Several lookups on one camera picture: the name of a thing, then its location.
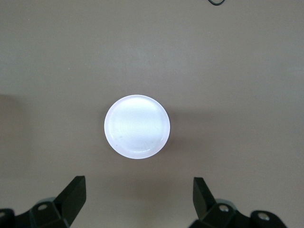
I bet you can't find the pink round plate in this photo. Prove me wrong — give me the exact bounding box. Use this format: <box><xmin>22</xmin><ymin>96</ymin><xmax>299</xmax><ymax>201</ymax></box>
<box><xmin>104</xmin><ymin>95</ymin><xmax>171</xmax><ymax>160</ymax></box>

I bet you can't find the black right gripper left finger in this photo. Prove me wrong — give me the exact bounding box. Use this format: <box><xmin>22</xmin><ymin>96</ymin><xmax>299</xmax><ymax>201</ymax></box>
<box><xmin>0</xmin><ymin>175</ymin><xmax>86</xmax><ymax>228</ymax></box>

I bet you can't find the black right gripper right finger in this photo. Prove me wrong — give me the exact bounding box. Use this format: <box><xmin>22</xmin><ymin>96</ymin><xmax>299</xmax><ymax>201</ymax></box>
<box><xmin>193</xmin><ymin>177</ymin><xmax>288</xmax><ymax>228</ymax></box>

